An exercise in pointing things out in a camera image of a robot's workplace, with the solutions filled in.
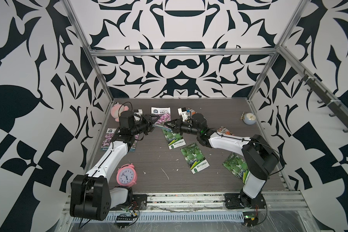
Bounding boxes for pink flower seed packet white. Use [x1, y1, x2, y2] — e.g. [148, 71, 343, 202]
[151, 107, 171, 126]

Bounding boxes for green melon seed packet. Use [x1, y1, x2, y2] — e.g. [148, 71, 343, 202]
[162, 129, 186, 149]
[181, 143, 210, 174]
[223, 152, 249, 184]

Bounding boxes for pink flower seed packet teal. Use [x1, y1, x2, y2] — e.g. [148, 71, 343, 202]
[101, 128, 139, 152]

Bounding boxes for mixed colour flower seed packet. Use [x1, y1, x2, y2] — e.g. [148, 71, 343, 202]
[186, 108, 196, 117]

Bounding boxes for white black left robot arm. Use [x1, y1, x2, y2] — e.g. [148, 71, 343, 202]
[70, 111, 160, 220]

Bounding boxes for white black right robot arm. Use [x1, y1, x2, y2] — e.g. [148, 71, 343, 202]
[164, 113, 281, 200]

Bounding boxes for orange flower seed packet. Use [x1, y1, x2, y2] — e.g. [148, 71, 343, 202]
[217, 126, 233, 135]

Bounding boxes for pink striped plush toy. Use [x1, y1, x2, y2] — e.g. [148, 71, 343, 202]
[110, 103, 129, 122]

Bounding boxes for pink alarm clock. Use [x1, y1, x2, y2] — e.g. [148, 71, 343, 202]
[116, 164, 137, 187]

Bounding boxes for small white round clock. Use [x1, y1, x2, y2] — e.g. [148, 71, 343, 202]
[241, 112, 257, 126]

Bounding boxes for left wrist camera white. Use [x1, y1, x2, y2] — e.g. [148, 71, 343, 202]
[133, 109, 143, 121]

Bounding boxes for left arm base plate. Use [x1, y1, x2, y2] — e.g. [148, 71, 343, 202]
[110, 193, 148, 211]

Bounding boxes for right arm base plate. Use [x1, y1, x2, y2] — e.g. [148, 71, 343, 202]
[224, 192, 266, 209]

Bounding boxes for left circuit board with wires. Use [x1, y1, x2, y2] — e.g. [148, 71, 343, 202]
[115, 209, 140, 229]

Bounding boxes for circuit board with wires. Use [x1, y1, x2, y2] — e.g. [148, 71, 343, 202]
[243, 212, 259, 228]
[115, 209, 140, 229]

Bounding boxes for right circuit board with wires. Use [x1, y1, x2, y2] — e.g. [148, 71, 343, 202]
[243, 212, 259, 228]

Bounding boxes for black wall hook rack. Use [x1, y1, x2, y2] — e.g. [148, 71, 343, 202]
[299, 69, 348, 133]

